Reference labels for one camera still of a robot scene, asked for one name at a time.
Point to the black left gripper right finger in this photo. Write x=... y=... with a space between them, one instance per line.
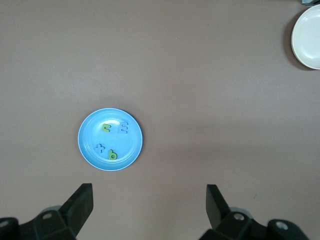
x=217 y=212

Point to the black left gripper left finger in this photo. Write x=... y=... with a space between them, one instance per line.
x=75 y=212

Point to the blue lowercase letter t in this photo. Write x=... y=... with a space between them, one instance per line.
x=99 y=148

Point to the green lowercase letter b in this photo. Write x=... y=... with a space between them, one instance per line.
x=110 y=152

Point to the green lowercase letter n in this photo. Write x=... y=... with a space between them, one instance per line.
x=106 y=130

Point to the blue lowercase letter m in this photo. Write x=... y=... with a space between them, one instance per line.
x=124 y=128

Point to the blue round plate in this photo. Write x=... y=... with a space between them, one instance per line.
x=87 y=135

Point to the brown table cover sheet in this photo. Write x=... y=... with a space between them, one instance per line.
x=175 y=62

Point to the beige round plate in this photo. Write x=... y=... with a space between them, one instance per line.
x=308 y=37

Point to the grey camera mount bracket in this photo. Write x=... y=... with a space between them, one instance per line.
x=310 y=2

